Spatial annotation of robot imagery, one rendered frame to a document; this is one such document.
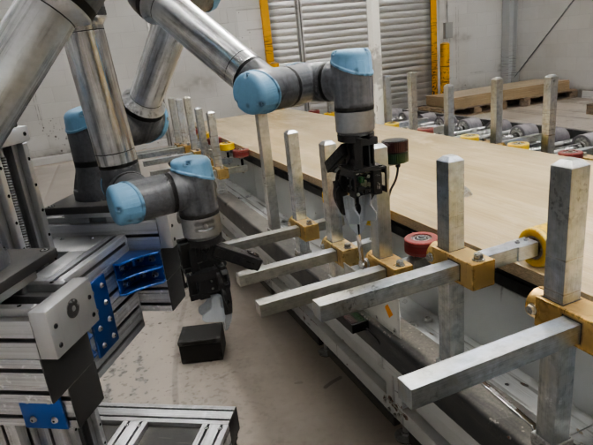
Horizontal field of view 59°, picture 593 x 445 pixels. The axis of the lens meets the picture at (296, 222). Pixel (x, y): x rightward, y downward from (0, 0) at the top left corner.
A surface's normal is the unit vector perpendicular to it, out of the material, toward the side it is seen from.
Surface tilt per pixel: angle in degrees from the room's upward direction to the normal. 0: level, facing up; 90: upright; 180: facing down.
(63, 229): 90
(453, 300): 90
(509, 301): 90
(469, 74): 90
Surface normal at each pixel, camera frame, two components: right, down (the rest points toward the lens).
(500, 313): -0.91, 0.22
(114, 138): 0.46, 0.25
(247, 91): -0.62, 0.31
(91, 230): -0.17, 0.33
